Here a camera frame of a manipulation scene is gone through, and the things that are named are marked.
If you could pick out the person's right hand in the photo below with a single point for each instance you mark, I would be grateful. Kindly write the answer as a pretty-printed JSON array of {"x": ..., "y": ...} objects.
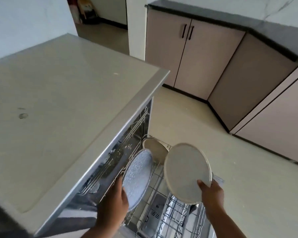
[{"x": 213, "y": 200}]

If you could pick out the beige base cabinet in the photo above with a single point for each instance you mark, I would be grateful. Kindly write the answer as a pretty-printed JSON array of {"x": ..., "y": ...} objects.
[{"x": 213, "y": 59}]

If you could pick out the yellow bag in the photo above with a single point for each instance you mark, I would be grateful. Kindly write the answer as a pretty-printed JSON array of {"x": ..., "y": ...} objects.
[{"x": 87, "y": 7}]

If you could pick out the large white plate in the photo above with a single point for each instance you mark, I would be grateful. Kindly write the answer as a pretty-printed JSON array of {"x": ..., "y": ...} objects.
[{"x": 183, "y": 173}]

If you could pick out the grey speckled steel plate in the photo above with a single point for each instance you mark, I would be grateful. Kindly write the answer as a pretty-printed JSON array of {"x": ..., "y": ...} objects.
[{"x": 139, "y": 175}]

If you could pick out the person's left hand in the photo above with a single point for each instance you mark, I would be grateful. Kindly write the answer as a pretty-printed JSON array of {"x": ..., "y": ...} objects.
[{"x": 113, "y": 210}]

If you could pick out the black countertop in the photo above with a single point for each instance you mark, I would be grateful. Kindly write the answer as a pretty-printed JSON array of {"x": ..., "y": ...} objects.
[
  {"x": 0, "y": 220},
  {"x": 275, "y": 32}
]

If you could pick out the beige speckled round plate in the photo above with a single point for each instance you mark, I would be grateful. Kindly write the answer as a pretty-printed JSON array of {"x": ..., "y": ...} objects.
[{"x": 155, "y": 148}]

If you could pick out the silver dishwasher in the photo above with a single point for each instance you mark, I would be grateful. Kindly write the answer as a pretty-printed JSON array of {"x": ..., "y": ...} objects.
[{"x": 64, "y": 84}]

